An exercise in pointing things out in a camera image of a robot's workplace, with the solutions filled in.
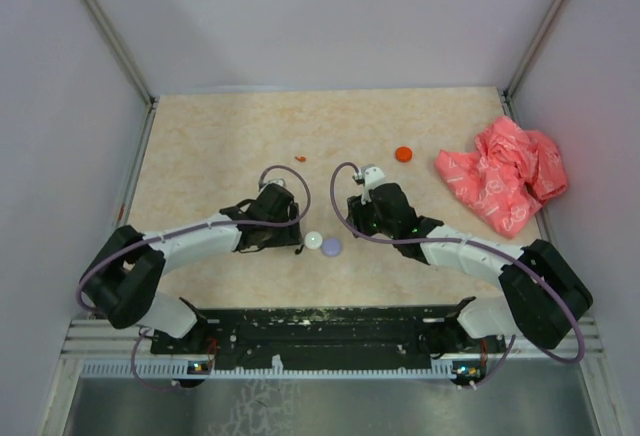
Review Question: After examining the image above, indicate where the white earbud charging case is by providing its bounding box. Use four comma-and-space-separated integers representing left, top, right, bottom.
304, 231, 324, 250

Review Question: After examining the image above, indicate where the purple earbud charging case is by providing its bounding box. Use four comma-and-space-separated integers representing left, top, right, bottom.
321, 238, 343, 257

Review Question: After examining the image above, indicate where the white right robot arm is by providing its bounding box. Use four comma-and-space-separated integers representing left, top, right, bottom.
346, 183, 593, 352

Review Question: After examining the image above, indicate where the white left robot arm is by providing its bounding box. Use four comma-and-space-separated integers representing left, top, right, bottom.
78, 181, 302, 353

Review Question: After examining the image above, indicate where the orange earbud charging case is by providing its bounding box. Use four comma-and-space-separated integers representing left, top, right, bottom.
394, 146, 413, 163

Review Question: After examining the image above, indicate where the pink crumpled plastic bag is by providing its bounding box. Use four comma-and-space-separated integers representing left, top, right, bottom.
434, 116, 569, 239

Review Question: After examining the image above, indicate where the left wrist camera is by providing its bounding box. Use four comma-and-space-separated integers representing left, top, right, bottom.
258, 178, 286, 192

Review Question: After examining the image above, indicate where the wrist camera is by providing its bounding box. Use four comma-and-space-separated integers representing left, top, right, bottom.
258, 178, 286, 192
352, 164, 386, 205

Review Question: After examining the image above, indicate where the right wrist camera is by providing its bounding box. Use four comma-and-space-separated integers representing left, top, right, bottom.
352, 164, 386, 205

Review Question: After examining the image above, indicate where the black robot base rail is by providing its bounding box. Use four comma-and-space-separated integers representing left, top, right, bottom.
79, 300, 506, 387

